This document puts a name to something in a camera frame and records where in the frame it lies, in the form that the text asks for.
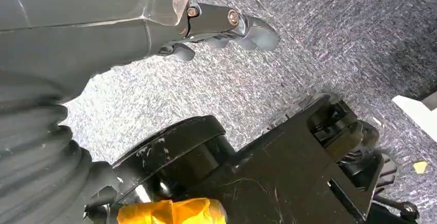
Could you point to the yellow tape scrap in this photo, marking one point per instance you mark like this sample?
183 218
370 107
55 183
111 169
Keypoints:
420 167

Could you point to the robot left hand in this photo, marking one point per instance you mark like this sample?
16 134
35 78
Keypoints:
85 21

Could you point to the white furniture base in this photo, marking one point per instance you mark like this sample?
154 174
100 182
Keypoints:
416 113

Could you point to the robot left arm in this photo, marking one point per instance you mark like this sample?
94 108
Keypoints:
34 164

